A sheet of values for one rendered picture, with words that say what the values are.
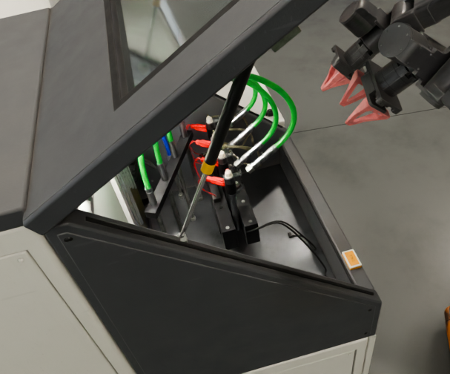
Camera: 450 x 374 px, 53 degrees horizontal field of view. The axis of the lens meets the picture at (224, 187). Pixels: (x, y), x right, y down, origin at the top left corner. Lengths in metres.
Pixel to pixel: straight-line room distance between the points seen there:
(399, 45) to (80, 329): 0.74
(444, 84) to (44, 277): 0.71
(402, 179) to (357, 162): 0.28
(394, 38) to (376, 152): 2.12
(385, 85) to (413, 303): 1.51
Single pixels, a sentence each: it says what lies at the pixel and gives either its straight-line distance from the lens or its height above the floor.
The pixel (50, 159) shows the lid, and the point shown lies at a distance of 0.70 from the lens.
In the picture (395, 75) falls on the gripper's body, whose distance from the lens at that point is 0.88.
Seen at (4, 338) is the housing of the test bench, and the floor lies 1.22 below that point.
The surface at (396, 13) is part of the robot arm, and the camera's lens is 1.12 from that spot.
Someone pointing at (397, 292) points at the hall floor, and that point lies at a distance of 2.28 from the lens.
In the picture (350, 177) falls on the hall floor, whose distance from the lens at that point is 2.73.
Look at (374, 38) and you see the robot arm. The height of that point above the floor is 1.37.
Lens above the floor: 1.91
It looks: 45 degrees down
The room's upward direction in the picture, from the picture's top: 11 degrees counter-clockwise
